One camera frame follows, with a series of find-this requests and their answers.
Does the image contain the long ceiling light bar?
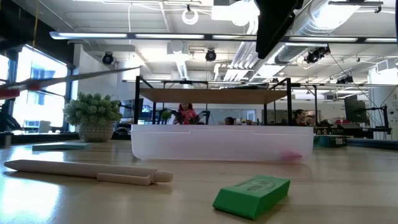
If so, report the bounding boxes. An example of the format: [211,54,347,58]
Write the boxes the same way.
[49,30,398,44]

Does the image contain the blue sheet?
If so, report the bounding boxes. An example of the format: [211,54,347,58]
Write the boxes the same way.
[346,138,398,151]

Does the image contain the wooden shelf riser black frame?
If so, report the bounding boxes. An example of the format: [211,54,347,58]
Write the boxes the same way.
[134,76,294,126]

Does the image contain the small background plant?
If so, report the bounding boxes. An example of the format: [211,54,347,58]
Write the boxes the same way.
[160,109,174,124]

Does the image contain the green plant in patterned pot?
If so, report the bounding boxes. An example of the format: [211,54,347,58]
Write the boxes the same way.
[63,91,123,143]

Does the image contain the black computer monitor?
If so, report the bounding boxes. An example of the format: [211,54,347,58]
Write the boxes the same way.
[344,95,368,124]

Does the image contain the green yellow crayon box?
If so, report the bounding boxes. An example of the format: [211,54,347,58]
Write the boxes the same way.
[313,134,348,149]

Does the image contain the white ceiling ring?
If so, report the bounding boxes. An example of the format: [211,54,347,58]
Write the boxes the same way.
[182,8,200,26]

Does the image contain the translucent plastic pencil box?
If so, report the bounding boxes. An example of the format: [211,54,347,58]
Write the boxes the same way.
[130,124,315,163]

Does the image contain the cream white pen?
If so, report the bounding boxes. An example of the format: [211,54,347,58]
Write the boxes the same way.
[3,159,174,187]

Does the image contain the green rubber eraser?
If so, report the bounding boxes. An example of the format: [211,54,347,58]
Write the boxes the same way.
[212,175,291,221]

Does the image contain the silver ventilation duct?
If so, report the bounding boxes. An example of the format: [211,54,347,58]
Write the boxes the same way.
[275,0,363,65]

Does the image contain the light blue sticky note pad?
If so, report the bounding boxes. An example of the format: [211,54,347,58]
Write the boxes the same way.
[32,142,93,152]

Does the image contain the black ceiling track lamps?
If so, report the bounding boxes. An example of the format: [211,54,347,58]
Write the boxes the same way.
[304,45,331,65]

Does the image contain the yellow hanging cable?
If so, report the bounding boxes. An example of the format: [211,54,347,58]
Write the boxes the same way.
[32,0,40,47]

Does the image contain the black desk calculator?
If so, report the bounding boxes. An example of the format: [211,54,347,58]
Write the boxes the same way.
[231,83,270,91]

